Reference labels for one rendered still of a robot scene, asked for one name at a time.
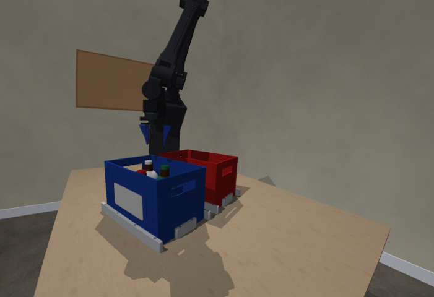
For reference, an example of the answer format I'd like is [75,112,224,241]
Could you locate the red crate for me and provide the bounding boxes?
[164,149,238,208]

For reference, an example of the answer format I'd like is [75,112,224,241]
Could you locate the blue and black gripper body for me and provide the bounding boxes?
[140,116,171,126]

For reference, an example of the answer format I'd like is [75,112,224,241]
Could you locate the blue plastic crate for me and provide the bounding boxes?
[105,155,206,245]

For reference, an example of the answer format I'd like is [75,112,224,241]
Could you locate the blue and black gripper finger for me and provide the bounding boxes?
[139,124,149,145]
[163,125,171,145]

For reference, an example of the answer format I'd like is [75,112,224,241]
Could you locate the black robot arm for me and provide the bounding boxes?
[142,0,209,120]

